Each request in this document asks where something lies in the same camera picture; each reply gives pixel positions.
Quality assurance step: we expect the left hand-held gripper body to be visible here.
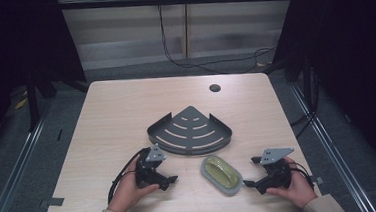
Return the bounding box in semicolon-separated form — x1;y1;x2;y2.
133;143;170;192

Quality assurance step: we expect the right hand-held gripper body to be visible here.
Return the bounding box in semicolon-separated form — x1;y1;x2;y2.
257;146;298;190

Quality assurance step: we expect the green soap bar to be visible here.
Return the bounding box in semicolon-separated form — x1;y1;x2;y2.
203;155;242;191

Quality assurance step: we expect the person's right hand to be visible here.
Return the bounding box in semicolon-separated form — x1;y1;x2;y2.
263;154;319;212

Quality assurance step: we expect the person's left hand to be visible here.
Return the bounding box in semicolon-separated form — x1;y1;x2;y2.
103;153;162;212

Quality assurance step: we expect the grey tape piece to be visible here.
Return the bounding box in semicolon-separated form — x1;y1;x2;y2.
39;196;66;210
310;175;325;187

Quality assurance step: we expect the dark grey corner shelf rack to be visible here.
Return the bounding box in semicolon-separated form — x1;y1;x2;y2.
144;102;234;160

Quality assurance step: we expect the black metal stand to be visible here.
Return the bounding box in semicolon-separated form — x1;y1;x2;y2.
23;70;42;133

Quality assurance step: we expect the yellow tape piece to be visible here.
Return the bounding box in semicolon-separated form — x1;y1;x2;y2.
13;96;30;111

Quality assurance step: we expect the black curtain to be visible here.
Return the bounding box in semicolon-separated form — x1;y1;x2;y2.
270;0;376;184
0;0;94;167

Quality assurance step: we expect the black horizontal bar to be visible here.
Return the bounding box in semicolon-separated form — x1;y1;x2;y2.
57;0;297;18

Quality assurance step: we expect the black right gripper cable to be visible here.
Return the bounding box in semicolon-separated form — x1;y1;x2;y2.
288;159;317;191

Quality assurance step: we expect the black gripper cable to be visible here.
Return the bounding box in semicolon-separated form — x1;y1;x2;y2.
104;147;154;205
288;159;317;191

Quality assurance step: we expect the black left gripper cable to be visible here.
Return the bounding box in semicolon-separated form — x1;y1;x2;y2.
104;147;154;205

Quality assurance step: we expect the black floor cable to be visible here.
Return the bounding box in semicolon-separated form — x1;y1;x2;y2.
286;66;324;139

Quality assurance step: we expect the aluminium floor rail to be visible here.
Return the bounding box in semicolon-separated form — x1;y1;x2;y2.
289;78;376;212
0;104;62;212

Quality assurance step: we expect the black wall cable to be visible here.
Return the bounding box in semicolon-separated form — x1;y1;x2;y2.
157;0;279;80

